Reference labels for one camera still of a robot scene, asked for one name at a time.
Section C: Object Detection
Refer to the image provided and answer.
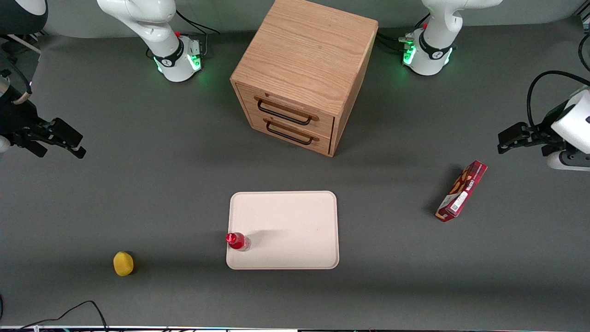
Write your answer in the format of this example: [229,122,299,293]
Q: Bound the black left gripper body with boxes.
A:
[529,101,573,157]

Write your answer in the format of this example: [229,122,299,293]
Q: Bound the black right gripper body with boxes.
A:
[0,95,56,159]

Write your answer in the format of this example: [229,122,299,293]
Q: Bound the red coke bottle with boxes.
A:
[225,232,252,252]

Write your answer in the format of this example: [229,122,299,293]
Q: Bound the beige rectangular tray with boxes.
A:
[226,191,340,270]

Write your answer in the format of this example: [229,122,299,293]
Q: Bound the red snack box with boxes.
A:
[435,160,488,223]

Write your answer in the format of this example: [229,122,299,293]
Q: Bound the yellow lemon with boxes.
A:
[113,251,135,277]

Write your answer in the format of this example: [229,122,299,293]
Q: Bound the wide wooden drawer front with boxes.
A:
[236,84,336,139]

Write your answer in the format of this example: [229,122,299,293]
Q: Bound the narrow wooden drawer front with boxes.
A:
[247,111,333,156]

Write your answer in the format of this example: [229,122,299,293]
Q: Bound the wooden drawer cabinet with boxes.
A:
[230,0,379,158]

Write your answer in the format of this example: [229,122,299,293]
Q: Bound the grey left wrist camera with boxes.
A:
[547,150,590,172]

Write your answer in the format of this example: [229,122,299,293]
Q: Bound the black looped cable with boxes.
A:
[527,71,590,130]

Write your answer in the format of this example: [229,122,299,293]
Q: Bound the black cable along right arm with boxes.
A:
[0,50,33,105]

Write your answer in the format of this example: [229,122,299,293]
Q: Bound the black cable at picture edge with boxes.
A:
[578,32,590,72]

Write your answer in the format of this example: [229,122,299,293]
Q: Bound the black cable on table edge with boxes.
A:
[0,300,109,332]

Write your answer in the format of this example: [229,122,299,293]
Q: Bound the black left arm base cables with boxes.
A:
[376,14,416,54]

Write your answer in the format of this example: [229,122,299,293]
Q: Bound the black arm base cables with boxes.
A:
[376,14,416,54]
[147,7,221,60]

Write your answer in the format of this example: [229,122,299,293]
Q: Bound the black right arm base cables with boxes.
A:
[147,7,221,60]

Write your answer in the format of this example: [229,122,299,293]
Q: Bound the long black wire drawer handle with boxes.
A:
[257,99,313,126]

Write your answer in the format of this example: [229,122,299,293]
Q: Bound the short black wire drawer handle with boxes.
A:
[265,120,314,146]

